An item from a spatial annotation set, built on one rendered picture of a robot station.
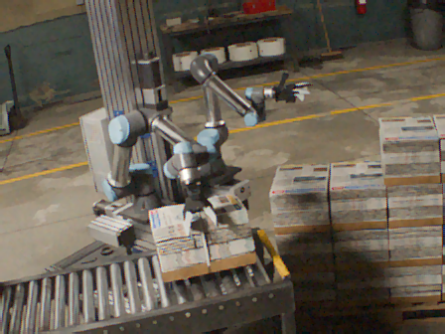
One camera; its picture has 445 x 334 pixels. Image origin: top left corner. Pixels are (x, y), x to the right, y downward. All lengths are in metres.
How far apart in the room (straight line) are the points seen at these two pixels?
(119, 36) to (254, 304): 1.53
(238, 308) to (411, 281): 1.23
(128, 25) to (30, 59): 6.34
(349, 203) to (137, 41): 1.34
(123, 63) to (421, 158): 1.55
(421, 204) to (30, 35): 7.25
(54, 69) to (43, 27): 0.65
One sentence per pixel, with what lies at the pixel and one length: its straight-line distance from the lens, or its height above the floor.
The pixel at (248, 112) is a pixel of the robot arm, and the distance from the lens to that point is 3.48.
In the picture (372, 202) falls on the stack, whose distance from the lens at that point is 3.28.
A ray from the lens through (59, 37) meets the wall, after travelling 9.57.
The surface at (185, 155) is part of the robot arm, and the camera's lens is 2.56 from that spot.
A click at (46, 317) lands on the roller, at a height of 0.80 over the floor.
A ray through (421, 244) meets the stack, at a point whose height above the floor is 0.51.
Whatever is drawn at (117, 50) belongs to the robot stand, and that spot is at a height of 1.61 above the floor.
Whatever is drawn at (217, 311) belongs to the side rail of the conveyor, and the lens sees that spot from 2.55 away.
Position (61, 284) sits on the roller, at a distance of 2.91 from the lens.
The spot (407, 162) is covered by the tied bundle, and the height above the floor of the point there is 0.95.
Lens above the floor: 2.14
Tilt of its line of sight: 25 degrees down
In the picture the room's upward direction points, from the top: 9 degrees counter-clockwise
